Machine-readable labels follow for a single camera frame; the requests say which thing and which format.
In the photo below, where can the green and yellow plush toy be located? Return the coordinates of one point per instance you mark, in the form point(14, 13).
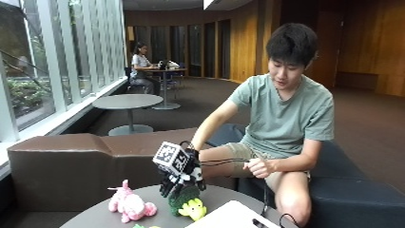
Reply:
point(189, 204)

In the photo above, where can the white marker cube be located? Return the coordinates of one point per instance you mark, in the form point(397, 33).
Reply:
point(173, 157)

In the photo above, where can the pink plush toy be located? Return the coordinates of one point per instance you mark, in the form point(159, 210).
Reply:
point(131, 204)

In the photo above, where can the small green toy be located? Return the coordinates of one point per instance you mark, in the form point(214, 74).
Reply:
point(139, 226)

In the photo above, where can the white flat box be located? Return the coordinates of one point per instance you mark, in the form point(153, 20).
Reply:
point(230, 217)

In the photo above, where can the the person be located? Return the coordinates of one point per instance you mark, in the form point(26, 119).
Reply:
point(287, 117)

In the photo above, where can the brown leather bench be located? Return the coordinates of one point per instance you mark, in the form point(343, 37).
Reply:
point(71, 167)

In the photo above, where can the dark blue sofa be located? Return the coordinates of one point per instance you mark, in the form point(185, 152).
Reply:
point(355, 196)

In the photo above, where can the dark chair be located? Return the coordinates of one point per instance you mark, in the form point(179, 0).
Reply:
point(129, 79)

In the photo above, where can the round dark café table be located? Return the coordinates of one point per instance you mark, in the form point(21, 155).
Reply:
point(167, 71)

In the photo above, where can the white bag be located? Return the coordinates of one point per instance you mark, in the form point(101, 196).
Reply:
point(173, 65)

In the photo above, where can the round grey pedestal table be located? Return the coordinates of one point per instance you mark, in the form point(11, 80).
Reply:
point(127, 102)

